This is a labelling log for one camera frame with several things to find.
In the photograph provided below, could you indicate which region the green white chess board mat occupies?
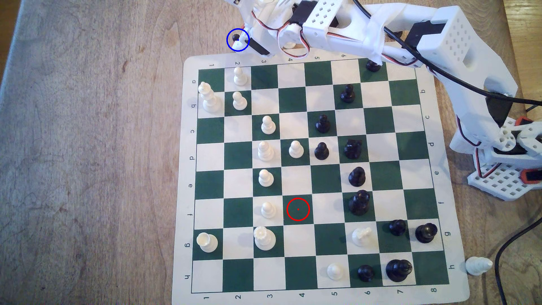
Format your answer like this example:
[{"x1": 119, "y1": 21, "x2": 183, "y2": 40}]
[{"x1": 171, "y1": 40, "x2": 471, "y2": 305}]

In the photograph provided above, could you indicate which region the red white servo wire bundle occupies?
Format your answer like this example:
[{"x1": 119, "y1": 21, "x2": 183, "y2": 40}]
[{"x1": 457, "y1": 114, "x2": 504, "y2": 180}]

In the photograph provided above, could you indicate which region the white king chess piece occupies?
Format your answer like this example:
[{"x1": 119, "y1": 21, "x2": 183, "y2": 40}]
[{"x1": 198, "y1": 82, "x2": 222, "y2": 113}]

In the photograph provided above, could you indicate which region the white rook chess piece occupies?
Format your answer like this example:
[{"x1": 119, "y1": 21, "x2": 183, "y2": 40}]
[{"x1": 197, "y1": 232, "x2": 219, "y2": 253}]

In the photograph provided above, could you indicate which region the black queen chess piece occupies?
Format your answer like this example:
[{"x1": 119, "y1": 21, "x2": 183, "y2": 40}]
[{"x1": 348, "y1": 190, "x2": 371, "y2": 217}]

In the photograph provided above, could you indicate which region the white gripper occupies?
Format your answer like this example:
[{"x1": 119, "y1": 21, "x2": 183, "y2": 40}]
[{"x1": 231, "y1": 0, "x2": 297, "y2": 57}]

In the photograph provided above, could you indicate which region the thick black cable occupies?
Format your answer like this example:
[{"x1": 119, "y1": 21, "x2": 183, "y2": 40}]
[{"x1": 494, "y1": 217, "x2": 542, "y2": 305}]

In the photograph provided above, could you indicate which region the orange base clamp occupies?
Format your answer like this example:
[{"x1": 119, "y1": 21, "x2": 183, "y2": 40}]
[{"x1": 519, "y1": 168, "x2": 542, "y2": 185}]

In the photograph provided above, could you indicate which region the black bishop chess piece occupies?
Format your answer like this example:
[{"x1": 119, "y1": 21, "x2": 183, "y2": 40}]
[{"x1": 348, "y1": 166, "x2": 367, "y2": 188}]

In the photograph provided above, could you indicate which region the red white servo wire loop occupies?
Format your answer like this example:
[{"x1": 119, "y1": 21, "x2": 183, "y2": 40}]
[{"x1": 254, "y1": 8, "x2": 312, "y2": 60}]

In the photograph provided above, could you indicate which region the white knight chess piece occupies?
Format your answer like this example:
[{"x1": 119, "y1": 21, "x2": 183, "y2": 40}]
[{"x1": 352, "y1": 226, "x2": 373, "y2": 247}]

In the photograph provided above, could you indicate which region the white bishop chess piece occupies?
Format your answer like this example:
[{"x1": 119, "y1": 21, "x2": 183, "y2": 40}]
[
  {"x1": 257, "y1": 141, "x2": 275, "y2": 162},
  {"x1": 465, "y1": 256, "x2": 494, "y2": 277}
]

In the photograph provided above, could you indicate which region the thin black camera cable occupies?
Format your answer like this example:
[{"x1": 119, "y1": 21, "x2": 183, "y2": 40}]
[{"x1": 351, "y1": 0, "x2": 542, "y2": 106}]

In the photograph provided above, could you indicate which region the black knight chess piece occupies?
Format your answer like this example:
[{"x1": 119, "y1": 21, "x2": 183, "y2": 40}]
[{"x1": 343, "y1": 138, "x2": 363, "y2": 160}]

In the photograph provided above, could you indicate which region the white queen chess piece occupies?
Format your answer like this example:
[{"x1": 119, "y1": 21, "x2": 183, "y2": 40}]
[{"x1": 253, "y1": 226, "x2": 277, "y2": 251}]

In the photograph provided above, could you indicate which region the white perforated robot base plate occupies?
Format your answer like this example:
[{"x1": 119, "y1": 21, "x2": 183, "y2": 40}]
[{"x1": 467, "y1": 163, "x2": 542, "y2": 202}]

